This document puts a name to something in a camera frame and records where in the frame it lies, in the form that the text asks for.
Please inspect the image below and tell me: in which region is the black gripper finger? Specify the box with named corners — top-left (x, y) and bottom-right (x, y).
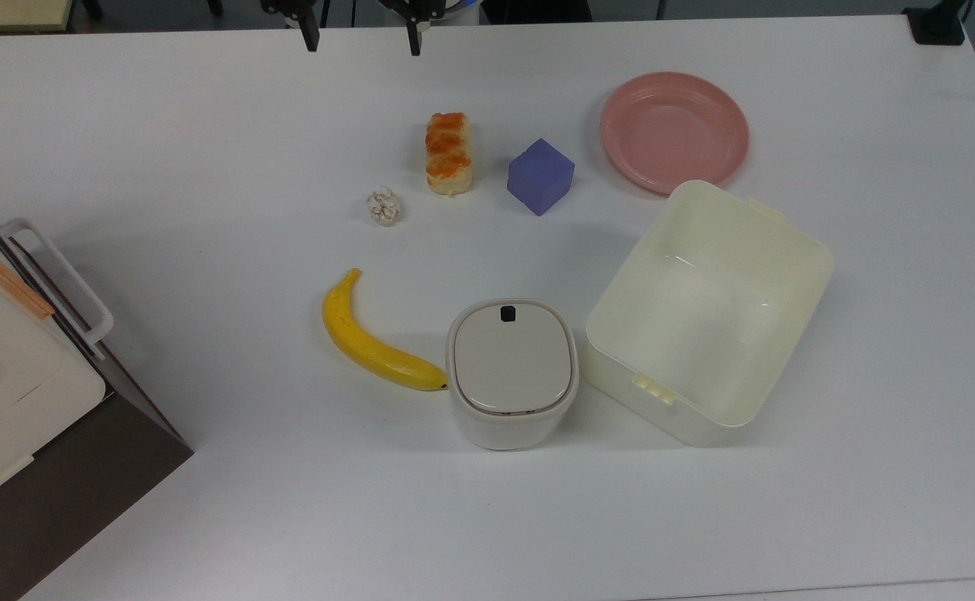
top-left (381, 0), bottom-right (447, 57)
top-left (260, 0), bottom-right (322, 53)

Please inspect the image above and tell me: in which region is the orange glazed bread loaf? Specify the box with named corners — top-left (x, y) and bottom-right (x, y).
top-left (425, 112), bottom-right (473, 197)

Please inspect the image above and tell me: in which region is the pink round plate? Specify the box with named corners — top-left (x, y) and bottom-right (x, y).
top-left (599, 72), bottom-right (750, 196)

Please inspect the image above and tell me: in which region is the small white crumpled ball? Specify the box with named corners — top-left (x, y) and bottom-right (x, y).
top-left (366, 189), bottom-right (403, 227)

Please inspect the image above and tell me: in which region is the purple foam cube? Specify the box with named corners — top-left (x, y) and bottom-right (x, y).
top-left (507, 138), bottom-right (576, 217)

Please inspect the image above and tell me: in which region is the beige wooden desk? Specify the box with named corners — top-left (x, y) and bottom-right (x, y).
top-left (0, 0), bottom-right (76, 34)

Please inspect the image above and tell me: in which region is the yellow banana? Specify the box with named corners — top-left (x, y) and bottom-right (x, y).
top-left (321, 268), bottom-right (449, 392)

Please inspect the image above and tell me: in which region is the white lidded trash bin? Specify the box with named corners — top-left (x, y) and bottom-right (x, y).
top-left (445, 298), bottom-right (580, 452)

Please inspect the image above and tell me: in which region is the cream plastic storage box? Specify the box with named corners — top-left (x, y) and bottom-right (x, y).
top-left (583, 179), bottom-right (835, 447)

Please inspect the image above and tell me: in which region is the black table clamp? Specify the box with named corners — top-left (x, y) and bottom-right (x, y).
top-left (902, 0), bottom-right (974, 46)

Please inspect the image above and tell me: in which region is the white oven door handle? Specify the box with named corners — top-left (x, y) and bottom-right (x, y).
top-left (0, 218), bottom-right (114, 361)

